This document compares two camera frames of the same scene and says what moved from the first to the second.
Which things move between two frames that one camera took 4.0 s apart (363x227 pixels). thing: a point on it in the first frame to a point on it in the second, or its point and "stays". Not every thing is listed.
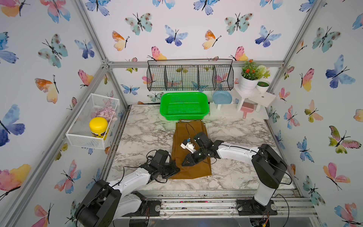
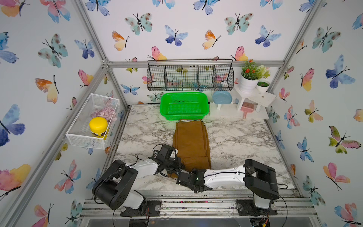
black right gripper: x=191 y=160 to x=194 y=171
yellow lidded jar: x=99 y=127 stays
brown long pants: x=184 y=130 stays
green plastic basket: x=184 y=106 stays
